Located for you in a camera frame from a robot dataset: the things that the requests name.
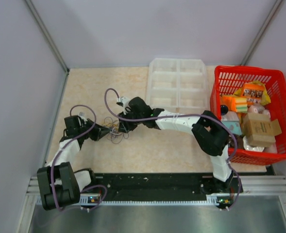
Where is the orange sponge pack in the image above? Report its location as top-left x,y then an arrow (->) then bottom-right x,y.
222,95 -> 248,113

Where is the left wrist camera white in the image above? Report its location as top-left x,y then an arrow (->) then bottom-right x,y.
78,112 -> 87,122

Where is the left corner aluminium post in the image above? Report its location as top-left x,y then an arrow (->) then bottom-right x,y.
24,0 -> 69,73

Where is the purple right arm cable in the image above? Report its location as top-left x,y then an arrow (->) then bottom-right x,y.
104,88 -> 242,211

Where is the orange snack package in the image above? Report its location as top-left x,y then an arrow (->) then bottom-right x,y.
240,83 -> 265,105

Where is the brown cardboard box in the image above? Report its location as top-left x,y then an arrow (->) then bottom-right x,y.
242,113 -> 282,148

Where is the white cable duct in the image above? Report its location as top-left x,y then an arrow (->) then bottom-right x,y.
37,193 -> 231,207

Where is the corner aluminium post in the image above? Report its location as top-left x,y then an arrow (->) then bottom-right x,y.
24,0 -> 69,73
240,0 -> 285,66

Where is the clear plastic compartment tray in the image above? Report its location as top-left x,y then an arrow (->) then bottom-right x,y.
145,58 -> 210,114

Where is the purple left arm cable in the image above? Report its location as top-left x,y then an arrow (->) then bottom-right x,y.
50,104 -> 107,212

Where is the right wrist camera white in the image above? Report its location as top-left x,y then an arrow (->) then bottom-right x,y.
117,96 -> 131,115

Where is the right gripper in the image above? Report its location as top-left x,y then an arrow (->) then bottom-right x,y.
118,108 -> 144,134

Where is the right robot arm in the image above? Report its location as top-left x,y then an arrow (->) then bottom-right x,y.
117,97 -> 233,194

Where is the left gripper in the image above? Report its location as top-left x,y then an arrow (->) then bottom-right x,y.
78,118 -> 111,141

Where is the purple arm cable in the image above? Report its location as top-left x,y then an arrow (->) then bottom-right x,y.
50,104 -> 107,212
104,88 -> 242,211

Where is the yellow cable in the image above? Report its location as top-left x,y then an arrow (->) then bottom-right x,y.
105,123 -> 120,132

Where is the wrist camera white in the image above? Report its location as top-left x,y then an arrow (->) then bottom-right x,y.
78,112 -> 87,122
117,96 -> 131,115

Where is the red plastic basket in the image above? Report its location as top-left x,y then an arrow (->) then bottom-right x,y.
210,66 -> 286,166

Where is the yellow snack bag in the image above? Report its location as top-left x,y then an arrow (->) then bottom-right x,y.
234,81 -> 271,106

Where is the black round ball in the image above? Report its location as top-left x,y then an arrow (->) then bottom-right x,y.
220,104 -> 229,116

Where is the right corner aluminium post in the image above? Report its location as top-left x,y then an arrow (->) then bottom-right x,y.
240,0 -> 285,66

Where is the teal small box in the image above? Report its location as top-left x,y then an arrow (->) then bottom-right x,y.
222,121 -> 242,136

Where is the pink wrapped roll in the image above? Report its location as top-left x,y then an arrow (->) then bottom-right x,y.
248,104 -> 271,119

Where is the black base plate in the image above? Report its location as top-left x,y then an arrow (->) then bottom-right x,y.
95,173 -> 243,202

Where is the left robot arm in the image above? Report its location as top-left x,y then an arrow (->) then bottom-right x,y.
37,115 -> 111,211

